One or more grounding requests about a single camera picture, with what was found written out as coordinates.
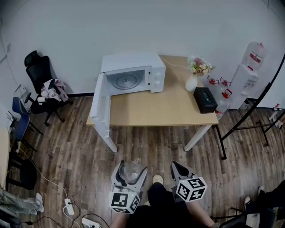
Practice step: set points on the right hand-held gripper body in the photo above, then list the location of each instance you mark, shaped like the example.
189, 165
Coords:
191, 189

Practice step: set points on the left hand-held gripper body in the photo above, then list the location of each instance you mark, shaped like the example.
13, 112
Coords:
121, 200

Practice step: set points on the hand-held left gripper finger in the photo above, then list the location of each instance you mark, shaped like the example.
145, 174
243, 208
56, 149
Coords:
115, 176
141, 178

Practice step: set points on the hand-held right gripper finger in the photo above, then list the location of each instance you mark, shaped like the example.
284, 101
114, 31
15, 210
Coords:
173, 171
184, 172

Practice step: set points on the clear glass mug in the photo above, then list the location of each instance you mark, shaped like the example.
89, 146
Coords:
130, 172

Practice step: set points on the white microwave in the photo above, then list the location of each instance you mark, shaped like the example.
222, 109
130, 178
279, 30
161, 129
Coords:
133, 61

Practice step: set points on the person's right forearm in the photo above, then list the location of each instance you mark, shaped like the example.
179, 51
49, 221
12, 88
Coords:
199, 214

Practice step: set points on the person's left forearm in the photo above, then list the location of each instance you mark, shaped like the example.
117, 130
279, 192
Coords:
123, 220

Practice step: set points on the person's beige shoe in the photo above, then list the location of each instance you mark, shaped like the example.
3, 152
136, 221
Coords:
158, 179

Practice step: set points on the person's black clothing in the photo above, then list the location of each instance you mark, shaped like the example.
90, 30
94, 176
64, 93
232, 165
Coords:
160, 209

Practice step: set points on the white power strip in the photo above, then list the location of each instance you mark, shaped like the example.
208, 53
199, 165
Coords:
90, 223
69, 207

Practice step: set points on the black folding chair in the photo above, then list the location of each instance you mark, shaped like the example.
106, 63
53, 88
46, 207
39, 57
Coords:
245, 222

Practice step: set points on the wooden table with white legs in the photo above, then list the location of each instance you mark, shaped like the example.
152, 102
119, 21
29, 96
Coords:
160, 107

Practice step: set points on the black tissue box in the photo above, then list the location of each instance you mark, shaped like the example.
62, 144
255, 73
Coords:
204, 101

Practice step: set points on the large clear water jug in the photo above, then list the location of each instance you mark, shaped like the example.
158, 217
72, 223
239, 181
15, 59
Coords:
222, 104

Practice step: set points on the black stool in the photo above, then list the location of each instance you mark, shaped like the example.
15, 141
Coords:
29, 176

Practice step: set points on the white vase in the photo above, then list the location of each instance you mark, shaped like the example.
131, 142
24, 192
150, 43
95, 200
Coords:
191, 84

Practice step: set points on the small white bin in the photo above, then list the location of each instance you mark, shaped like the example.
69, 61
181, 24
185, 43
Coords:
246, 104

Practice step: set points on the clear water jug red cap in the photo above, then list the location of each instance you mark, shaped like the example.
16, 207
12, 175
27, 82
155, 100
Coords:
225, 82
212, 80

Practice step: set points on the white water dispenser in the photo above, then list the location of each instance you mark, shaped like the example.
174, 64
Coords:
241, 89

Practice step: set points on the floral patterned clothes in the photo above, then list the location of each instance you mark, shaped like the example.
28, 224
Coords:
60, 90

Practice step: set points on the pastel flower bouquet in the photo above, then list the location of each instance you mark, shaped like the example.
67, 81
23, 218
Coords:
200, 66

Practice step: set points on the white rack with red part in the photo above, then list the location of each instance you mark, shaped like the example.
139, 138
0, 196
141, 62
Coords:
277, 115

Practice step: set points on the blue chair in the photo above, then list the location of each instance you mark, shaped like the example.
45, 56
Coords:
22, 120

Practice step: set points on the black router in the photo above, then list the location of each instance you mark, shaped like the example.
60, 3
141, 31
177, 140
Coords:
11, 120

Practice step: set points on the whiteboard on black stand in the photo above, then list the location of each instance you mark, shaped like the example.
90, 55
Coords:
281, 93

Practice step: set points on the black office chair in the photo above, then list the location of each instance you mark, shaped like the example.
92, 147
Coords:
40, 71

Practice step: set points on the water bottle with red label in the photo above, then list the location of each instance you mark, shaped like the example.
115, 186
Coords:
256, 55

